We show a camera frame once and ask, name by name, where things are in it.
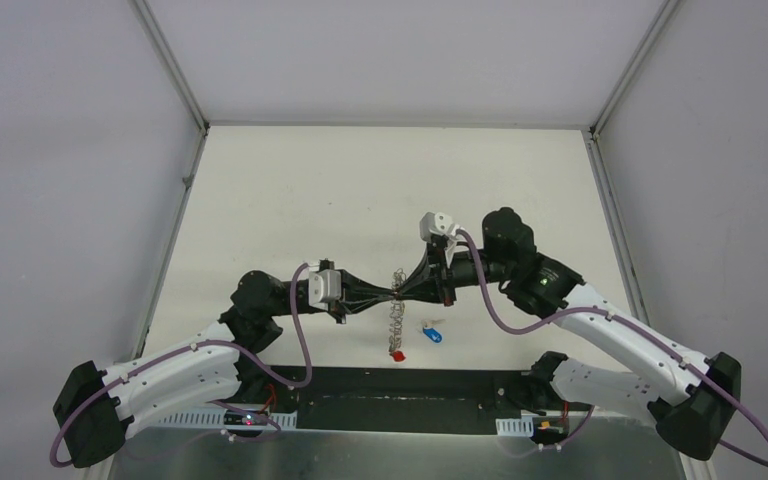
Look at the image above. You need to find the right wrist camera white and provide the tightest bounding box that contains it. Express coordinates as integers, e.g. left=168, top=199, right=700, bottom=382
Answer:
left=419, top=212, right=460, bottom=266

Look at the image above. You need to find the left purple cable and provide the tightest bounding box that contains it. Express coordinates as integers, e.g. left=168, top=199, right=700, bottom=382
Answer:
left=49, top=262, right=312, bottom=470

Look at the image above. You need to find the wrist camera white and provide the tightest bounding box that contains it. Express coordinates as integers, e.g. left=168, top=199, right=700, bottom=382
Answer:
left=419, top=212, right=460, bottom=266
left=308, top=259, right=343, bottom=310

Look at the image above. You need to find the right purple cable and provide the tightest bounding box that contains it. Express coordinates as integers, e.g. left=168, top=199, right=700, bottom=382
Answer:
left=456, top=229, right=768, bottom=470

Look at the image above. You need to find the purple cable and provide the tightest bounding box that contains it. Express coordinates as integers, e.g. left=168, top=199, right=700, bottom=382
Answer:
left=49, top=262, right=312, bottom=470
left=456, top=229, right=768, bottom=470

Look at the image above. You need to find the metal disc with key rings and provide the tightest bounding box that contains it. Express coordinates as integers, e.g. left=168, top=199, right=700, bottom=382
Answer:
left=388, top=269, right=407, bottom=355

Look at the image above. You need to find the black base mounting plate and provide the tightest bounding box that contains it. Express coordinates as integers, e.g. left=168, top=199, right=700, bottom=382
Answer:
left=201, top=364, right=593, bottom=437

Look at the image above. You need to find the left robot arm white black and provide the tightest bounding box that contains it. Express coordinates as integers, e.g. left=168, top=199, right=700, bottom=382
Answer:
left=49, top=263, right=398, bottom=468

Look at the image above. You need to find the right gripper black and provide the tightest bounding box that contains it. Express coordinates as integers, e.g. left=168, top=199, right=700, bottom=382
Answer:
left=395, top=243, right=512, bottom=308

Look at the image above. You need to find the aluminium frame rail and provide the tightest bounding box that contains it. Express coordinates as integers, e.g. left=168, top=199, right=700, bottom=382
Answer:
left=100, top=361, right=699, bottom=420

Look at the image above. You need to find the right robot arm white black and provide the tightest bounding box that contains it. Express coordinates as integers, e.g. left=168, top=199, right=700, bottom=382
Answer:
left=398, top=207, right=742, bottom=460

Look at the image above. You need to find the blue key tag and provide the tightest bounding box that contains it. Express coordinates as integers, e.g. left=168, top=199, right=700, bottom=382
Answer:
left=422, top=328, right=443, bottom=344

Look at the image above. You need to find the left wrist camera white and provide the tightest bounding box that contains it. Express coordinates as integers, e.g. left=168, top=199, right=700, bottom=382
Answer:
left=308, top=259, right=343, bottom=310

